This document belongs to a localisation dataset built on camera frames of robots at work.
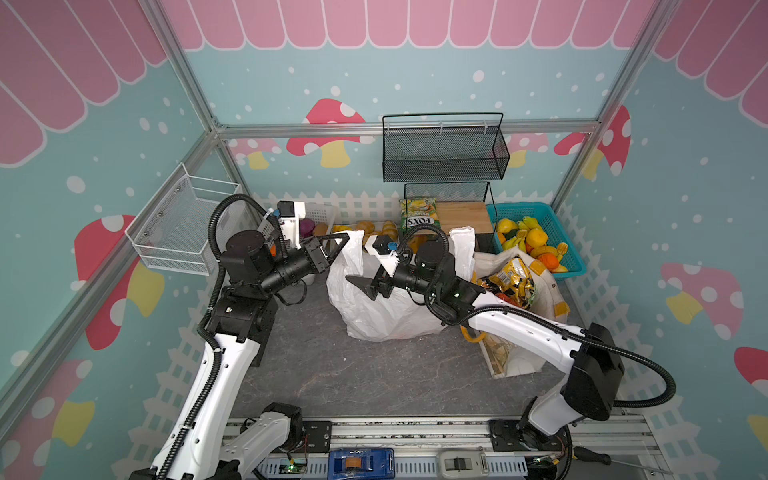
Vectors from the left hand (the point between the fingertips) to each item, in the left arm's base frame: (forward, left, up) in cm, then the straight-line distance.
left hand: (349, 245), depth 60 cm
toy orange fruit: (+22, -60, -31) cm, 71 cm away
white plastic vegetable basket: (+46, +22, -34) cm, 62 cm away
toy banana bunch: (+38, -56, -32) cm, 75 cm away
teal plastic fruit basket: (+44, -67, -34) cm, 87 cm away
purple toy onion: (+40, +25, -36) cm, 59 cm away
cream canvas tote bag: (+2, -51, -24) cm, 56 cm away
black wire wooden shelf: (+42, -33, -26) cm, 59 cm away
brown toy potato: (+41, +20, -38) cm, 59 cm away
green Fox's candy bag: (+34, -16, -22) cm, 43 cm away
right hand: (+2, -1, -7) cm, 7 cm away
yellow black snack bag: (+8, -43, -23) cm, 49 cm away
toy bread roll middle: (+43, +3, -37) cm, 57 cm away
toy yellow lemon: (+31, -58, -30) cm, 72 cm away
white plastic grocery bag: (-5, -11, -19) cm, 23 cm away
